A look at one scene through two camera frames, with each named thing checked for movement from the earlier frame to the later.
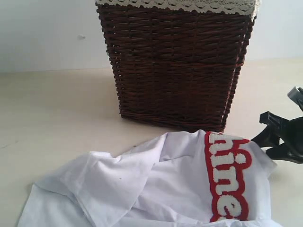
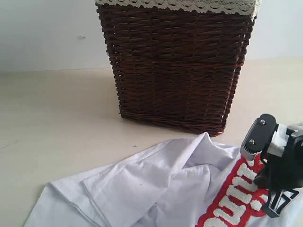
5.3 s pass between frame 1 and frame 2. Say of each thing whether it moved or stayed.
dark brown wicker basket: stayed
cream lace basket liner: stayed
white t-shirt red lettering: moved
